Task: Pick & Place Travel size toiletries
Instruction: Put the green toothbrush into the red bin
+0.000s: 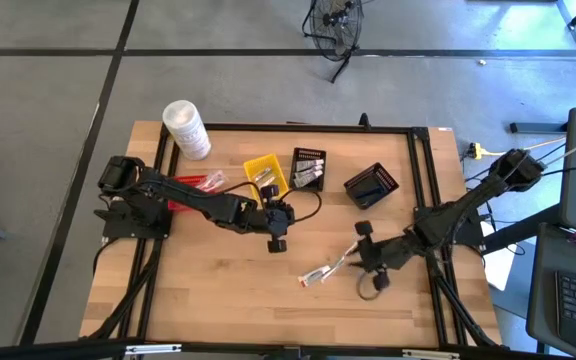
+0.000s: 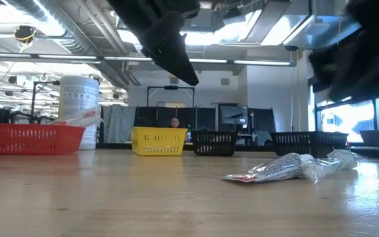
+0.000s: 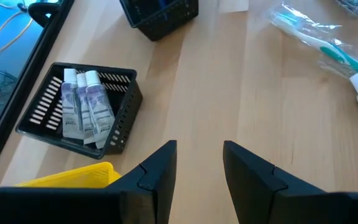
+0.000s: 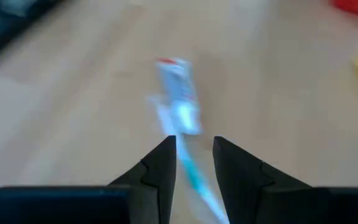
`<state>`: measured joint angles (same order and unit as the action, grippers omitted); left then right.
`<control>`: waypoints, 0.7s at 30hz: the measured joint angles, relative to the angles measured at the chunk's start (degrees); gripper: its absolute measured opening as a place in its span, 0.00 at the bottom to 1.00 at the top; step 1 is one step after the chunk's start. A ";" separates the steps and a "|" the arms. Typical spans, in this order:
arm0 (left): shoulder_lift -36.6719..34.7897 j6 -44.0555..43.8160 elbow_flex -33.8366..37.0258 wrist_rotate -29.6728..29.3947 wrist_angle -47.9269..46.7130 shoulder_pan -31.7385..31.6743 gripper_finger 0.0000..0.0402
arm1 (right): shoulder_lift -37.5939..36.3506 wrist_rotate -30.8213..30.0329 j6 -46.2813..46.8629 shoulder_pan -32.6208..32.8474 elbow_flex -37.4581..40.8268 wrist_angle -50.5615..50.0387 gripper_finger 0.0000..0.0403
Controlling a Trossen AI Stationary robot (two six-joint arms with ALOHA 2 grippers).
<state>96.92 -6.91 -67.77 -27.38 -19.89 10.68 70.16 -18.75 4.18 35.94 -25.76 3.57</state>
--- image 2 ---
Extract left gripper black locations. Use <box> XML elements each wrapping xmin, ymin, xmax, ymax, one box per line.
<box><xmin>107</xmin><ymin>0</ymin><xmax>201</xmax><ymax>86</ymax></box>

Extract black plastic slotted basket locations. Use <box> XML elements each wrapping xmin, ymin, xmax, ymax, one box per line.
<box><xmin>191</xmin><ymin>130</ymin><xmax>239</xmax><ymax>157</ymax></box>
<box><xmin>269</xmin><ymin>130</ymin><xmax>349</xmax><ymax>159</ymax></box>

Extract yellow plastic slotted basket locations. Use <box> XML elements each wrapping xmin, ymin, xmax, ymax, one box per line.
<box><xmin>130</xmin><ymin>126</ymin><xmax>188</xmax><ymax>157</ymax></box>

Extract red white toothbrush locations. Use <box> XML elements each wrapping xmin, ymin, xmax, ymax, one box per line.
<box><xmin>49</xmin><ymin>107</ymin><xmax>104</xmax><ymax>128</ymax></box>

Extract white red-ended toothpaste tube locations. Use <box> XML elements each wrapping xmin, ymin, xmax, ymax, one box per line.
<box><xmin>221</xmin><ymin>152</ymin><xmax>315</xmax><ymax>184</ymax></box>

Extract red plastic slotted basket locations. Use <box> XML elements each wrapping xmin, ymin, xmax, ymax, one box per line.
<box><xmin>0</xmin><ymin>122</ymin><xmax>86</xmax><ymax>156</ymax></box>

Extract black partition panels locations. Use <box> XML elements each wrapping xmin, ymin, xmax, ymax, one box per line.
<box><xmin>134</xmin><ymin>105</ymin><xmax>217</xmax><ymax>132</ymax></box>

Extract long LED light bar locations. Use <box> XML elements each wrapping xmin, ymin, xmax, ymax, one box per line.
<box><xmin>0</xmin><ymin>51</ymin><xmax>297</xmax><ymax>68</ymax></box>

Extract black computer monitor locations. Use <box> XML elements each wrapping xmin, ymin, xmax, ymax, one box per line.
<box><xmin>218</xmin><ymin>105</ymin><xmax>249</xmax><ymax>126</ymax></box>

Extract grey hanging cloth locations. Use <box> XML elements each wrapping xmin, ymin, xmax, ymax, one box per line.
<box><xmin>101</xmin><ymin>104</ymin><xmax>137</xmax><ymax>145</ymax></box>

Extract black standing panel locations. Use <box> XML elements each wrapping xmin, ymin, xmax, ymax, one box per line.
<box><xmin>248</xmin><ymin>107</ymin><xmax>276</xmax><ymax>132</ymax></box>

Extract white wipes canister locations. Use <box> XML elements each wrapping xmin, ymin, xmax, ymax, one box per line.
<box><xmin>57</xmin><ymin>75</ymin><xmax>101</xmax><ymax>151</ymax></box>

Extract black gantry frame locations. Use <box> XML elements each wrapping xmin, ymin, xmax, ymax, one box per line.
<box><xmin>146</xmin><ymin>85</ymin><xmax>196</xmax><ymax>108</ymax></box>

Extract wide silver spiral duct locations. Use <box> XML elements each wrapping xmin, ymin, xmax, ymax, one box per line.
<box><xmin>5</xmin><ymin>0</ymin><xmax>141</xmax><ymax>87</ymax></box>

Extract rectangular metal ceiling duct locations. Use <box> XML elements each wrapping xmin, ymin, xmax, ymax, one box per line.
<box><xmin>243</xmin><ymin>0</ymin><xmax>315</xmax><ymax>46</ymax></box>

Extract black background stand frame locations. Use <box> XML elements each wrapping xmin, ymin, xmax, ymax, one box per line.
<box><xmin>30</xmin><ymin>80</ymin><xmax>61</xmax><ymax>125</ymax></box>

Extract black ceiling device yellow cable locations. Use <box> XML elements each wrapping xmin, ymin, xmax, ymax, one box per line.
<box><xmin>14</xmin><ymin>25</ymin><xmax>38</xmax><ymax>45</ymax></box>

